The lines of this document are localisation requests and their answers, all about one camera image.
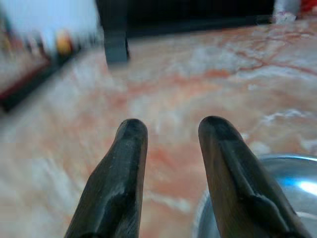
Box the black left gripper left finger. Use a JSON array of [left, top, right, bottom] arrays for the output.
[[64, 118, 149, 238]]

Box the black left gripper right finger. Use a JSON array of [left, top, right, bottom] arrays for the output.
[[198, 116, 313, 238]]

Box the steel bowl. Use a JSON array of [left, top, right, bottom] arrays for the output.
[[194, 153, 317, 238]]

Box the red-edged marble table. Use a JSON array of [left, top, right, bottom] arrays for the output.
[[0, 19, 317, 238]]

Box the black chair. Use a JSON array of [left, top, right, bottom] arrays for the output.
[[96, 0, 276, 63]]

